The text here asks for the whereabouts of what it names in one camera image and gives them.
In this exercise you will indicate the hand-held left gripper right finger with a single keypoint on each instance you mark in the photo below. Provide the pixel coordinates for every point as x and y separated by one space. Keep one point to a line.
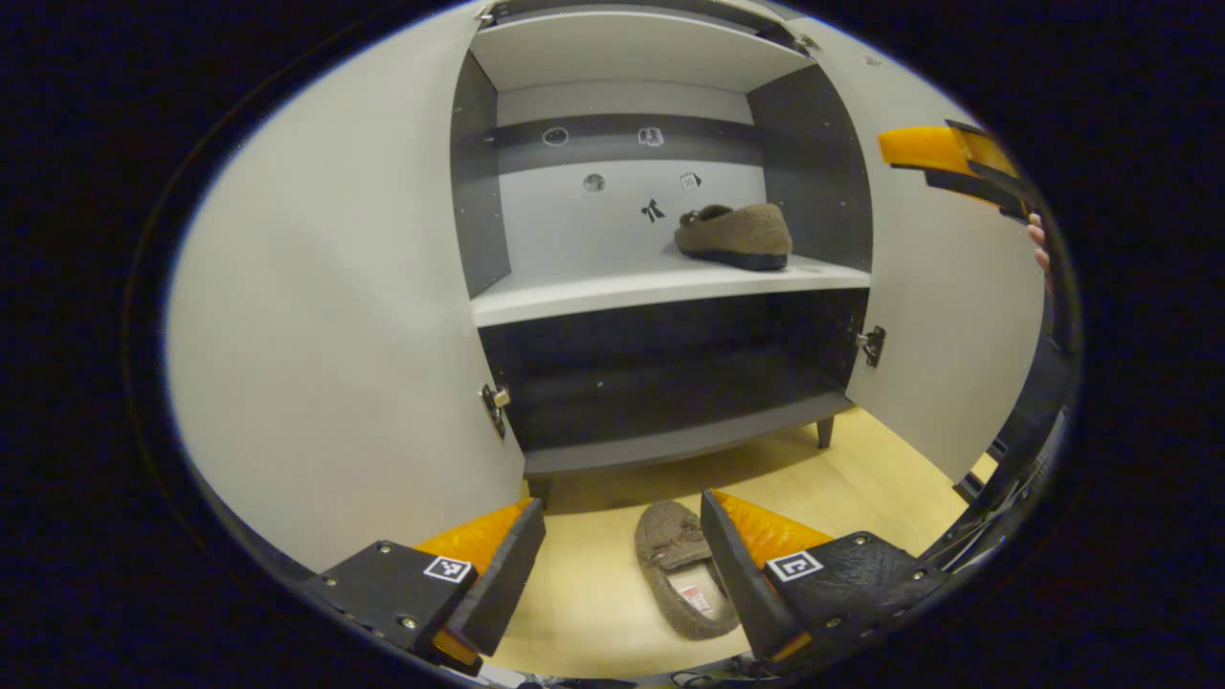
742 584

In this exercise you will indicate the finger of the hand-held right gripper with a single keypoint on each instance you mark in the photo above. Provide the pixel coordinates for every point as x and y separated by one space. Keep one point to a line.
976 187

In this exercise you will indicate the metal door hinge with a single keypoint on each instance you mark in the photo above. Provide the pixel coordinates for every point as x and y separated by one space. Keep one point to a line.
810 42
486 14
495 410
871 344

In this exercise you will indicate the brown fuzzy shoe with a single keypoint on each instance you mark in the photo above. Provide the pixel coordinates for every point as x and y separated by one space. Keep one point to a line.
675 555
737 234

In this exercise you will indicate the black backdrop cloth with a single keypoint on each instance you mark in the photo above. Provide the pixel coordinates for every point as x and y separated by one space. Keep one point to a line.
1048 383

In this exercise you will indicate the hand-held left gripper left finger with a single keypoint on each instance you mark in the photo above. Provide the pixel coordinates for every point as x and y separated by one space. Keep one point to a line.
507 584

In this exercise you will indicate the white shoe cabinet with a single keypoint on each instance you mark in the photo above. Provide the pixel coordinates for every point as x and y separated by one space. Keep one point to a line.
593 211

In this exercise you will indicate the white shoe cabinet door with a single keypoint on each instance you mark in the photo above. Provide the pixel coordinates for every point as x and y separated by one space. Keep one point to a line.
335 316
938 316

